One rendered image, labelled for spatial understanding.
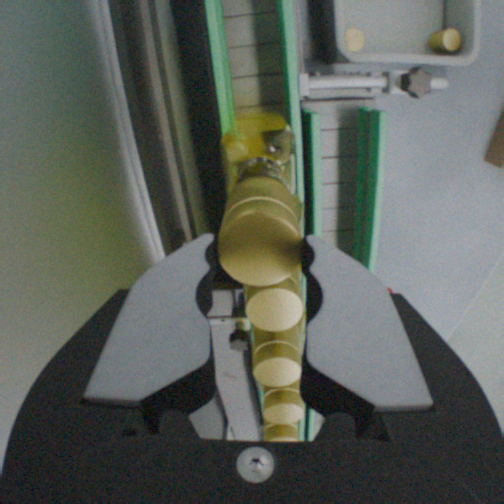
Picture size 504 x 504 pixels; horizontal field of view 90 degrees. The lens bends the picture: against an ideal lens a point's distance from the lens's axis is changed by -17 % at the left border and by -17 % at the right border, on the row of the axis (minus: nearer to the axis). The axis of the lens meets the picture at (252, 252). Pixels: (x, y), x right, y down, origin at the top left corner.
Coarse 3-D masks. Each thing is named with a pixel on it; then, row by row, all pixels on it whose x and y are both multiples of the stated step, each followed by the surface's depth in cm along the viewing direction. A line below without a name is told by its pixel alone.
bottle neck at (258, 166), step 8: (248, 160) 19; (256, 160) 19; (264, 160) 19; (272, 160) 19; (240, 168) 20; (248, 168) 18; (256, 168) 17; (264, 168) 17; (272, 168) 18; (240, 176) 17; (248, 176) 16; (272, 176) 16; (280, 176) 18
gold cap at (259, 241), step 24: (240, 192) 13; (264, 192) 13; (288, 192) 14; (240, 216) 11; (264, 216) 11; (288, 216) 11; (240, 240) 11; (264, 240) 11; (288, 240) 11; (240, 264) 12; (264, 264) 12; (288, 264) 12
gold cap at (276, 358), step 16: (256, 336) 22; (272, 336) 21; (288, 336) 21; (256, 352) 21; (272, 352) 20; (288, 352) 20; (256, 368) 20; (272, 368) 20; (288, 368) 20; (272, 384) 21; (288, 384) 21
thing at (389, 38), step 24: (336, 0) 33; (360, 0) 37; (384, 0) 37; (408, 0) 37; (432, 0) 36; (456, 0) 34; (480, 0) 30; (336, 24) 34; (360, 24) 39; (384, 24) 39; (408, 24) 39; (432, 24) 38; (456, 24) 36; (384, 48) 41; (408, 48) 41
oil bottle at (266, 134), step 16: (256, 112) 36; (272, 112) 34; (240, 128) 23; (256, 128) 22; (272, 128) 22; (288, 128) 21; (224, 144) 21; (240, 144) 20; (256, 144) 20; (272, 144) 20; (288, 144) 20; (224, 160) 21; (240, 160) 20; (288, 160) 20; (224, 176) 22; (288, 176) 20
